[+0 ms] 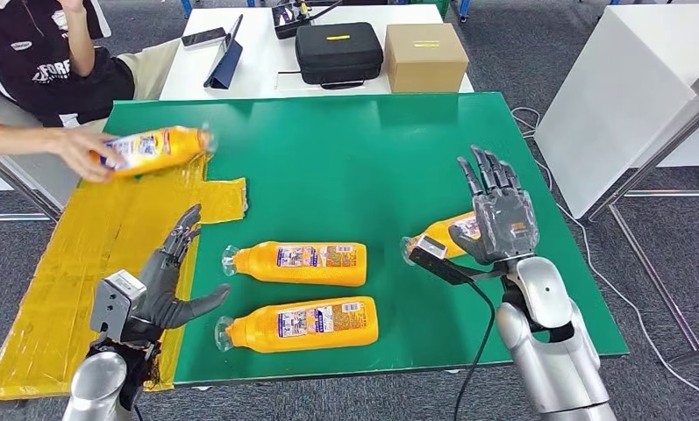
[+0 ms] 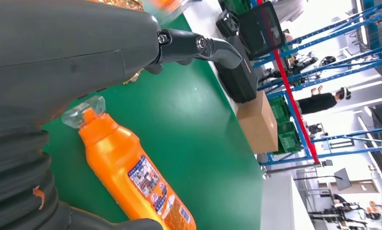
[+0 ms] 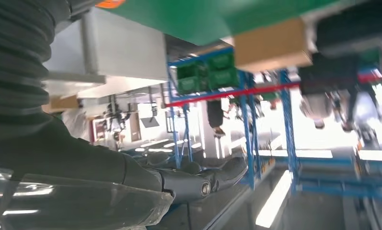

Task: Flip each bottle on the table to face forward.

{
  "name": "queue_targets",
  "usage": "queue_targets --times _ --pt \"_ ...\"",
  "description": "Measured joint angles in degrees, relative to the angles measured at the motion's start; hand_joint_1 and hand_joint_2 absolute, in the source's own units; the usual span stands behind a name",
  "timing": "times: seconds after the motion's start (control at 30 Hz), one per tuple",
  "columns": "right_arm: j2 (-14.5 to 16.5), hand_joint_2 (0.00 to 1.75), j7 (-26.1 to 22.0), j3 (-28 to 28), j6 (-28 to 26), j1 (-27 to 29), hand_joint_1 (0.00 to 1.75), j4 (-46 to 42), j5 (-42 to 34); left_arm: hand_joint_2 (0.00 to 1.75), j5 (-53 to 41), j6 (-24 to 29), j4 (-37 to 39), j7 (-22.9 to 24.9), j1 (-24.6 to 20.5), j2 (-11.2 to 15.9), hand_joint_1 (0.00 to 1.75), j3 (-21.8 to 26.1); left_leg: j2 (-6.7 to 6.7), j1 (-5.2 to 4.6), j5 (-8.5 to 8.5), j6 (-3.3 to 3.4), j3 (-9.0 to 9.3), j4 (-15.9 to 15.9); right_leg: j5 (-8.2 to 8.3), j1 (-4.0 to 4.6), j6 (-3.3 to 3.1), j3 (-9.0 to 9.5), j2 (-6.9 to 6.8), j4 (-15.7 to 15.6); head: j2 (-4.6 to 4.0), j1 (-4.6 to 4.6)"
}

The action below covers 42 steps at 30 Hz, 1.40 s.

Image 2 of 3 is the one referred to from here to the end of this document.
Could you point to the red metal post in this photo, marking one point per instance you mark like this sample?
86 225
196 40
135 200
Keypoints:
294 104

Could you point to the green crate stack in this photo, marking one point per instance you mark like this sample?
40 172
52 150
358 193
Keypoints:
286 139

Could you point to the white table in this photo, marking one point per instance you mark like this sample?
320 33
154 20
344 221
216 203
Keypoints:
203 19
283 206

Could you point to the blue metal rack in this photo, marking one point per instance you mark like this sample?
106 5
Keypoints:
352 134

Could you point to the grey monitor on stand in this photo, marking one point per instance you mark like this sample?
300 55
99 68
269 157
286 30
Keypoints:
342 179

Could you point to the cardboard box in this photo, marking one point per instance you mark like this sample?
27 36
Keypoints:
257 127

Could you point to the black screen device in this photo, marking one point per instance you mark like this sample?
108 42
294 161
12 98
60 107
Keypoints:
260 28

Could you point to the green table board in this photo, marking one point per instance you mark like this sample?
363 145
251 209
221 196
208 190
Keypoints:
184 127

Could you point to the orange detergent bottle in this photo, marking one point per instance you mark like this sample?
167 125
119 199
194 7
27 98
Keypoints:
114 152
163 3

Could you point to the yellow taped sheet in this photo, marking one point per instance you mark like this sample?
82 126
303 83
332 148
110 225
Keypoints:
121 3

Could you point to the person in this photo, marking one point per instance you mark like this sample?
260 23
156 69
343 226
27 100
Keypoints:
317 103

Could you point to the black zip case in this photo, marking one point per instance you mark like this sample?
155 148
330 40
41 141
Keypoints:
238 85

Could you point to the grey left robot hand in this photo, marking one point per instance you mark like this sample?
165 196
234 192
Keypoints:
67 47

